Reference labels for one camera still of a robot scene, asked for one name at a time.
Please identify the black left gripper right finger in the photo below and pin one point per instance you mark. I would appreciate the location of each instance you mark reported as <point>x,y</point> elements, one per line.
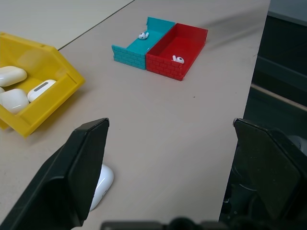
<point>266,167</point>

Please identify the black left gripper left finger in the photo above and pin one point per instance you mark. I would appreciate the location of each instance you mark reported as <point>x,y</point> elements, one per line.
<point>72,177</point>

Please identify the yellow plastic bin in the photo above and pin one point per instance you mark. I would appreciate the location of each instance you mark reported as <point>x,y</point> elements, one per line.
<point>36,79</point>

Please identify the white earbud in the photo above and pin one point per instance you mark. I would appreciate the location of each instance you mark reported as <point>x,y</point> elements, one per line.
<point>178,59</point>
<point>143,36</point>

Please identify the red brick-pattern tray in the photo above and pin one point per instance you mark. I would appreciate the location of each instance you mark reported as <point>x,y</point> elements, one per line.
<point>177,50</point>

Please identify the teal brick-pattern tray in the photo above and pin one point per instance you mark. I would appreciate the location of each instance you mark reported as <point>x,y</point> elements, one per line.
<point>141,45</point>

